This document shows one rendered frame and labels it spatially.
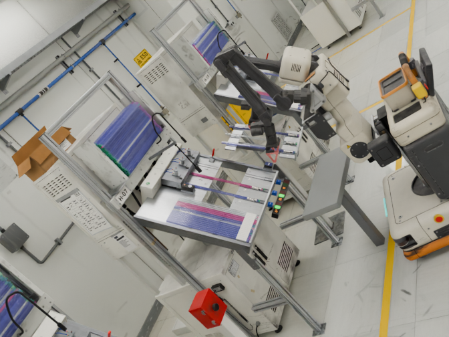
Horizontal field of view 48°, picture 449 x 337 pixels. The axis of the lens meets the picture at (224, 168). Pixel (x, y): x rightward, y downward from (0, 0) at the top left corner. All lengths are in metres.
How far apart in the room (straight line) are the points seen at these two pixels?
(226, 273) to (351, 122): 1.16
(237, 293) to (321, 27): 5.02
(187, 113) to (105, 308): 1.79
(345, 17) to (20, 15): 4.21
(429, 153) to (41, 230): 3.04
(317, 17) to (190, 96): 3.65
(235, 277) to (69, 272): 1.72
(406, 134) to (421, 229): 0.57
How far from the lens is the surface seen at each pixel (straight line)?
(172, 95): 4.23
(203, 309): 2.66
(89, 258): 4.56
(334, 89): 2.74
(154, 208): 3.07
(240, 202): 3.10
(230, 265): 3.16
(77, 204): 3.19
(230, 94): 4.09
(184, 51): 4.11
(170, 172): 3.20
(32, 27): 5.39
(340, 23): 7.41
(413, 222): 2.94
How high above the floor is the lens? 1.97
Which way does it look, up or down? 18 degrees down
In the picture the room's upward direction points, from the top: 42 degrees counter-clockwise
